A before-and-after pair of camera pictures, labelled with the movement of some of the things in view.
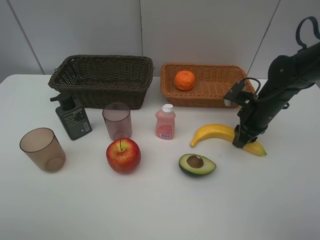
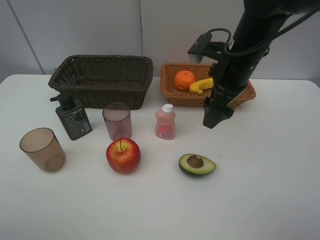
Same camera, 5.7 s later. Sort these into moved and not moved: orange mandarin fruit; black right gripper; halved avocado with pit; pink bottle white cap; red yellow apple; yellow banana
Moved: black right gripper; yellow banana
Not moved: red yellow apple; orange mandarin fruit; halved avocado with pit; pink bottle white cap
